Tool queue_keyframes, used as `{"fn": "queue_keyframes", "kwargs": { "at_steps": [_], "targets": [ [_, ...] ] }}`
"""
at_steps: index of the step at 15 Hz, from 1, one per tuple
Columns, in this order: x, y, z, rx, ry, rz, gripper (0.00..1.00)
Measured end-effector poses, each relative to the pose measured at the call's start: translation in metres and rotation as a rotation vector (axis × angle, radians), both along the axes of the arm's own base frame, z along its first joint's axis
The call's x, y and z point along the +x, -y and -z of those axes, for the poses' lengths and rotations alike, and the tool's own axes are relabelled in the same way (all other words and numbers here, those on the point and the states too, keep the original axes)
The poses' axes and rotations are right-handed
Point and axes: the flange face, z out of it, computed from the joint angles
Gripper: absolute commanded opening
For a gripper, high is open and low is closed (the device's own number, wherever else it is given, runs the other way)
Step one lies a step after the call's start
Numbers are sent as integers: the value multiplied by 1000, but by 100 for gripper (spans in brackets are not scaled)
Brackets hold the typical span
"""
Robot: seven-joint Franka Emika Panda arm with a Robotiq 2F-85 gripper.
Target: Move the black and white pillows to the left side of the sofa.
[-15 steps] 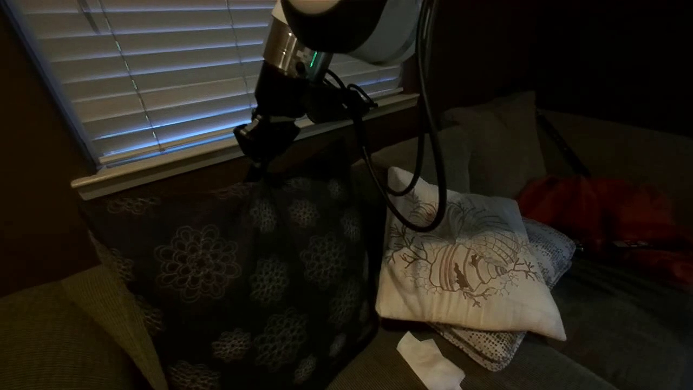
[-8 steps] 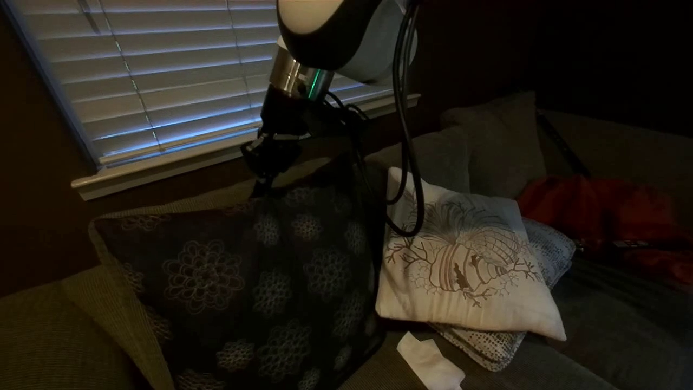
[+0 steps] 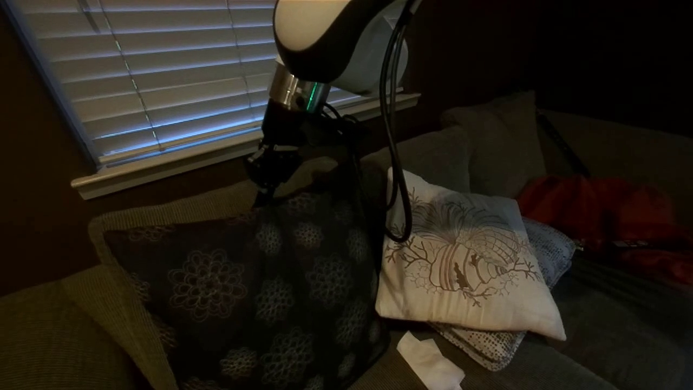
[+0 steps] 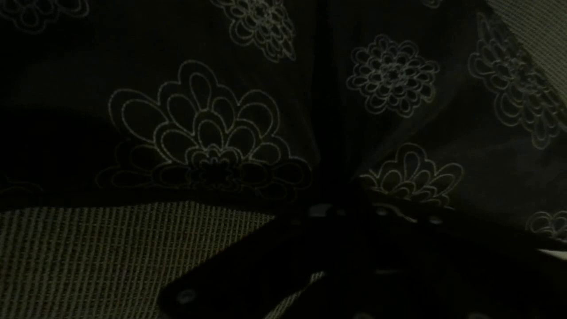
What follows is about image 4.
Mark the black floral pattern pillow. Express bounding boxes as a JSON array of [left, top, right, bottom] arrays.
[[0, 0, 567, 250]]

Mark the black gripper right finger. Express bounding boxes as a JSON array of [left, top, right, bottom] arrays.
[[324, 202, 567, 319]]

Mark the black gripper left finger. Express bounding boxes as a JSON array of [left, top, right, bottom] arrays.
[[157, 202, 359, 319]]

